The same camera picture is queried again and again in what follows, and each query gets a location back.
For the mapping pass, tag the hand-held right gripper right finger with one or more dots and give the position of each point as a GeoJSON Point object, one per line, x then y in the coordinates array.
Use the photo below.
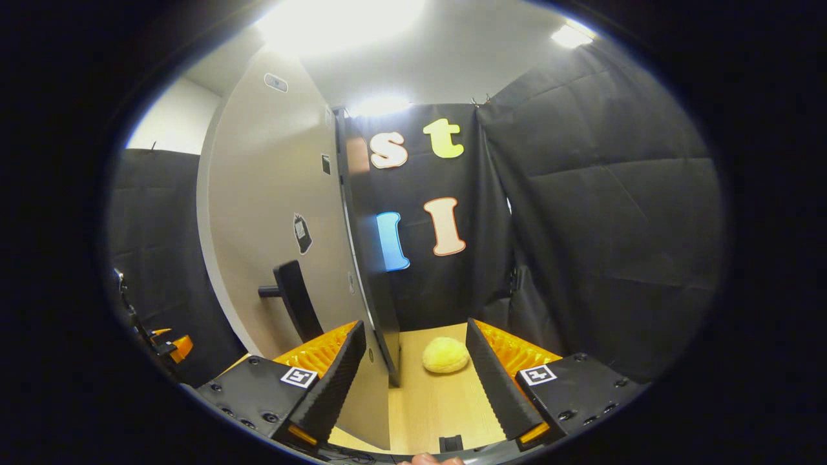
{"type": "Point", "coordinates": [497, 387]}

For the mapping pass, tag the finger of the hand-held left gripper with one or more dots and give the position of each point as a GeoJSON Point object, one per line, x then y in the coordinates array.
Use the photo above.
{"type": "Point", "coordinates": [181, 347]}

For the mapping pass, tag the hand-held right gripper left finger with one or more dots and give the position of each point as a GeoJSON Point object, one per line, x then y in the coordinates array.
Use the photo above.
{"type": "Point", "coordinates": [336, 387]}

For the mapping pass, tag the dark grey cabinet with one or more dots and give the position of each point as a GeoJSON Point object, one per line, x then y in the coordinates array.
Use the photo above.
{"type": "Point", "coordinates": [378, 310]}

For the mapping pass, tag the yellow round soft object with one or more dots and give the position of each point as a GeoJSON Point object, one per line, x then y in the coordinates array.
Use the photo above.
{"type": "Point", "coordinates": [446, 355]}

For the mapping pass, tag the black backdrop cloth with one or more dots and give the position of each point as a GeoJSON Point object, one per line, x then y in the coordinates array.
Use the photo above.
{"type": "Point", "coordinates": [581, 226]}

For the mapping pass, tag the long ceiling light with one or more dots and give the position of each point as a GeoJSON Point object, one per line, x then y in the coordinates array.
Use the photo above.
{"type": "Point", "coordinates": [336, 26]}

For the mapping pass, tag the small ceiling light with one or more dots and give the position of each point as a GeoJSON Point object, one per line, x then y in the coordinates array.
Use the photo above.
{"type": "Point", "coordinates": [572, 35]}

